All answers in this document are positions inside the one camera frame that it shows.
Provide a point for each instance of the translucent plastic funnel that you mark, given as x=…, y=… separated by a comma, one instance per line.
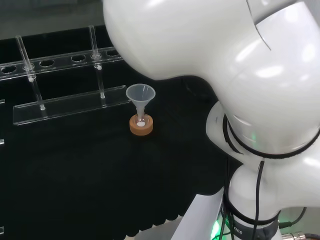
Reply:
x=140, y=93

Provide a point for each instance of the black table cloth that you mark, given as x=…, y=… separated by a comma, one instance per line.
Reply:
x=75, y=170

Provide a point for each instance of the clear acrylic funnel stand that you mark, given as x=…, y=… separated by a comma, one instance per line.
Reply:
x=67, y=108

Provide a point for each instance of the small round-bottom glass flask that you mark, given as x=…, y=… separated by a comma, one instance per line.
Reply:
x=141, y=123

